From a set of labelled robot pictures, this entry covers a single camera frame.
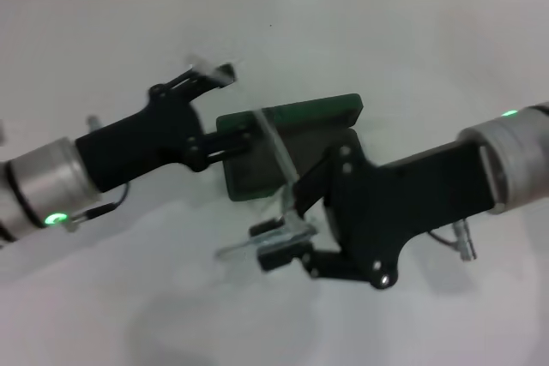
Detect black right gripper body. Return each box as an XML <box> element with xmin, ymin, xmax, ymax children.
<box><xmin>323</xmin><ymin>128</ymin><xmax>505</xmax><ymax>292</ymax></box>

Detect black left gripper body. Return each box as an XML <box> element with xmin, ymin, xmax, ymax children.
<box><xmin>75</xmin><ymin>82</ymin><xmax>209</xmax><ymax>194</ymax></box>

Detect clear white glasses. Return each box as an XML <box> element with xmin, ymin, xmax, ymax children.
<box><xmin>186</xmin><ymin>55</ymin><xmax>319</xmax><ymax>262</ymax></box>

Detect green glasses case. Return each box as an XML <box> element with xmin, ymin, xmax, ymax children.
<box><xmin>215</xmin><ymin>93</ymin><xmax>365</xmax><ymax>203</ymax></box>

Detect right wrist cable with plug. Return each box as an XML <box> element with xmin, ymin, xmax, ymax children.
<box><xmin>428</xmin><ymin>219</ymin><xmax>478</xmax><ymax>262</ymax></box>

